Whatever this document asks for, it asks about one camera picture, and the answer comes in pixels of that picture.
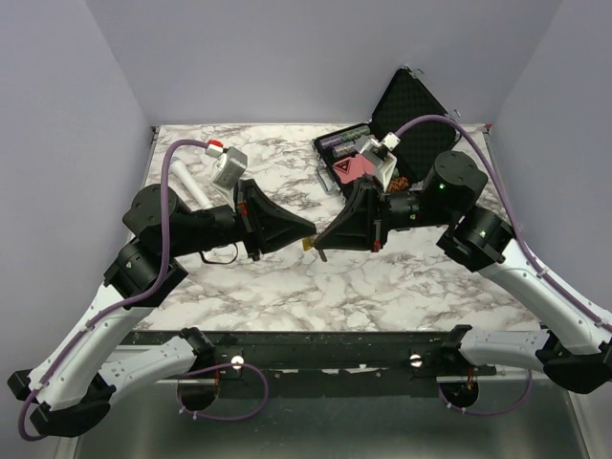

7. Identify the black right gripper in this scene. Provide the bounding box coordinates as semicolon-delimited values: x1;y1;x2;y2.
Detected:
315;175;454;253

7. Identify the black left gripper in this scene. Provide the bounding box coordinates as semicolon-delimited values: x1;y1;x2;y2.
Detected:
167;178;317;261

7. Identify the yellow key tag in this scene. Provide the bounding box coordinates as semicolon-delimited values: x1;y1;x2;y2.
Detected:
302;238;314;251

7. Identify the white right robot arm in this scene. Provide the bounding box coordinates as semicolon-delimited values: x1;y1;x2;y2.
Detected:
314;151;611;394

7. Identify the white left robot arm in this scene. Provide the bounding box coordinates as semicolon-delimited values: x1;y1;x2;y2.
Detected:
8;180;316;439

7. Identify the red playing card deck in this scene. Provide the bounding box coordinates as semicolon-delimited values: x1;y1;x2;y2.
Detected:
332;154;374;186

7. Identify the black poker chip case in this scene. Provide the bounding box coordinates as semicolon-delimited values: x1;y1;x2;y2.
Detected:
313;66;464;202

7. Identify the blue orange chip row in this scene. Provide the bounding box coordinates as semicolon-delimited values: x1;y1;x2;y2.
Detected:
387;177;410;193

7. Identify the purple green chip row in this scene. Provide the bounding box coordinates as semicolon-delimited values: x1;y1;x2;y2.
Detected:
318;125;370;149

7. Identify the white cylindrical tube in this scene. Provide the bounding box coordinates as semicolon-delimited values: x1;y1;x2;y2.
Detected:
169;158;212;209

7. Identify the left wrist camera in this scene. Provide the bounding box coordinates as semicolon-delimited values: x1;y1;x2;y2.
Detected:
205;140;248;208

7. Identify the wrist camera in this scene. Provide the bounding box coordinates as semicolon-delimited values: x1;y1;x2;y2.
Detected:
205;140;248;208
355;132;401;191

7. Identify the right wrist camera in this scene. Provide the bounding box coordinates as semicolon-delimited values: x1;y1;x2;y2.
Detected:
355;132;401;191

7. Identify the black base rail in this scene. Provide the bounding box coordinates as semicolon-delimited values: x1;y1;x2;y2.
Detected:
114;327;508;398

